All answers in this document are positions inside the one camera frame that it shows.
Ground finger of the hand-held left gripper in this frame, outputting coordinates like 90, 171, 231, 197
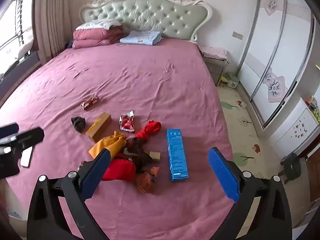
0, 123, 19, 139
10, 127, 45, 153

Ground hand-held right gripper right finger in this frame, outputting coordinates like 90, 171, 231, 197
208, 147, 293, 240

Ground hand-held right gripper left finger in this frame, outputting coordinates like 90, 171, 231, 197
26, 148, 112, 240

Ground yellow bag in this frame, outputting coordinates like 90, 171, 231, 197
89, 130, 127, 159

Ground long blue box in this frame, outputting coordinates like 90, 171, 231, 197
167, 129, 190, 182

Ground red plastic bag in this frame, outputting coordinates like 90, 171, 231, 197
135, 120, 162, 140

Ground white flat packet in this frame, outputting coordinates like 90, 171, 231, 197
20, 146, 33, 168

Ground cream printed play mat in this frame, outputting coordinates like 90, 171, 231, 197
216, 85, 310, 230

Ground long brown cardboard box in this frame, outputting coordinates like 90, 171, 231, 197
85, 112, 112, 142

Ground dark brown wrapper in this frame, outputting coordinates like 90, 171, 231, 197
124, 137, 153, 173

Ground dark crumpled wrapper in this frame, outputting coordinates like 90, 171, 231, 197
71, 116, 86, 132

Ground dark furniture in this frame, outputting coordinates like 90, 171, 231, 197
0, 51, 43, 99

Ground red silver foil wrapper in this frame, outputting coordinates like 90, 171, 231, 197
118, 110, 135, 133

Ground green round stool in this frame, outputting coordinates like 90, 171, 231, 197
277, 152, 302, 180

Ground red white snack wrapper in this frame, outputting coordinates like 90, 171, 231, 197
80, 96, 100, 110

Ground white low cabinet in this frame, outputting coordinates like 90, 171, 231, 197
267, 97, 320, 159

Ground brown wooden door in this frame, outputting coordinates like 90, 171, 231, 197
300, 140, 320, 203

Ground green white toy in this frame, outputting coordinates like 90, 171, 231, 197
226, 72, 240, 88

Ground pink sheet bed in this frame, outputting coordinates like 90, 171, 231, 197
0, 39, 234, 240

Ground grey nightstand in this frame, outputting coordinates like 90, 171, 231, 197
202, 55, 228, 85

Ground window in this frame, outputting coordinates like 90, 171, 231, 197
0, 0, 34, 63

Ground colourful toys on cabinet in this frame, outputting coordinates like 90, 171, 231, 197
306, 95, 320, 124

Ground folded pink quilt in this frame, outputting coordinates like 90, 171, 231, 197
72, 26, 124, 49

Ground brown striped curtain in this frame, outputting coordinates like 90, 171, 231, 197
32, 0, 85, 64

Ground pink lace cloth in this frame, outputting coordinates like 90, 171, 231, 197
199, 46, 229, 64

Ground white pillow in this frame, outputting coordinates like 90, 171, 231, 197
75, 19, 122, 30

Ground white sliding door wardrobe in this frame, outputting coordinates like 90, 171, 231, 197
237, 0, 317, 130

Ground folded light blue blanket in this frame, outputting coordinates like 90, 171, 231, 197
119, 30, 163, 45

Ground green tufted headboard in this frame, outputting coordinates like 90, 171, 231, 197
79, 0, 213, 42

